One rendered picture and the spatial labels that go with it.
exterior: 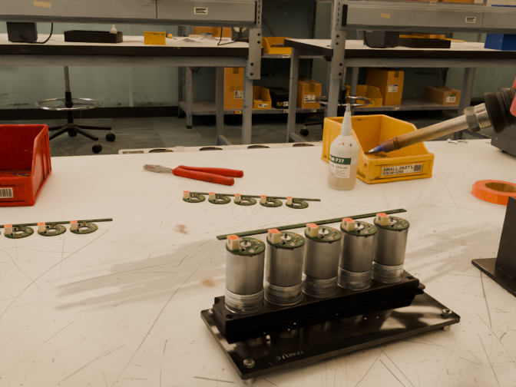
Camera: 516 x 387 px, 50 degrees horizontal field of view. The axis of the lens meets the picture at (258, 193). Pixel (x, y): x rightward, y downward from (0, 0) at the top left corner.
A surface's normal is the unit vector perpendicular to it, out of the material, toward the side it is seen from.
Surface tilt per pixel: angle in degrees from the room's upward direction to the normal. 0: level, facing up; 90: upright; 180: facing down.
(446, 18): 90
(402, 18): 90
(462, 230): 0
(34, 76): 90
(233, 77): 91
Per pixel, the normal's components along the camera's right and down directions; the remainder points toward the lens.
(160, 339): 0.04, -0.94
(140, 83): 0.29, 0.33
